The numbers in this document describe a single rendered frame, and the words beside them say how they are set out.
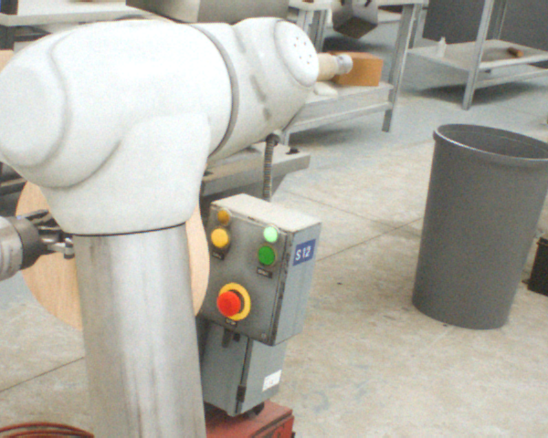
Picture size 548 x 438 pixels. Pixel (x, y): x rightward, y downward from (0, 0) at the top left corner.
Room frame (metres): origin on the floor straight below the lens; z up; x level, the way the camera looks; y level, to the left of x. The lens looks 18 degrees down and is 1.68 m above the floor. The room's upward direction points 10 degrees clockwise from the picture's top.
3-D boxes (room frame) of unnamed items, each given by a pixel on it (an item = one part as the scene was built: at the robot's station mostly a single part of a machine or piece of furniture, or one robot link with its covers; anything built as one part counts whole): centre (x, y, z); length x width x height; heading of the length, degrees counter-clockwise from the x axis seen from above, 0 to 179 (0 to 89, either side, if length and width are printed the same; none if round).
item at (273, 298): (1.87, 0.01, 0.99); 0.24 x 0.21 x 0.26; 151
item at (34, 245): (1.54, 0.34, 1.10); 0.09 x 0.08 x 0.07; 151
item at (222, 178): (2.12, 0.14, 1.11); 0.36 x 0.24 x 0.04; 151
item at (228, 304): (1.74, 0.05, 0.97); 0.04 x 0.04 x 0.04; 61
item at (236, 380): (2.04, 0.01, 0.93); 0.15 x 0.10 x 0.55; 151
